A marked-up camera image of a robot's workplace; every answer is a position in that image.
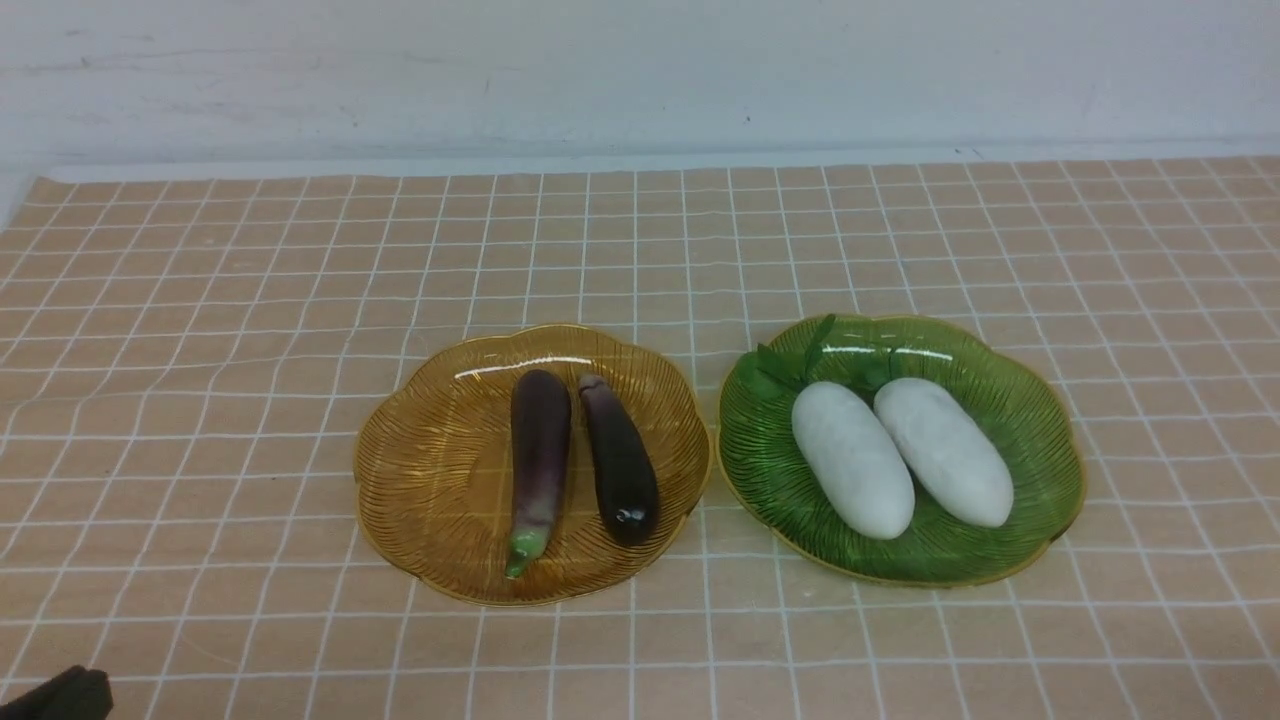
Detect purple eggplant with green stem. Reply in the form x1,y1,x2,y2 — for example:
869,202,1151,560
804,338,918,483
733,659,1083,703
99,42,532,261
506,368,572,579

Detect dark purple eggplant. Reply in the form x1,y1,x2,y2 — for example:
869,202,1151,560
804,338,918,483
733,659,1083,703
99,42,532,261
579,374,660,547

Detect white radish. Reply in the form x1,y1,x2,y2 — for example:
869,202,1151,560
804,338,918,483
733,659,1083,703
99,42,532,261
755,315,916,542
873,377,1015,528

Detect black robot arm left side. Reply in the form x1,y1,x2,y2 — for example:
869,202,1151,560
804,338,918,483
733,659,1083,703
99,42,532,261
1,665,115,720

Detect amber ribbed plastic plate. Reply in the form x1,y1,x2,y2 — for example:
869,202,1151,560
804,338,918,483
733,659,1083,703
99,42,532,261
355,324,713,607

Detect green ribbed plastic plate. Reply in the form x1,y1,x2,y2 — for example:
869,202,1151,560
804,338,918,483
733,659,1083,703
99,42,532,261
717,314,1088,589

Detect orange checkered tablecloth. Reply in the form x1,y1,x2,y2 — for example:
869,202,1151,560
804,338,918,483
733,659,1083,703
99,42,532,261
1,156,1279,719

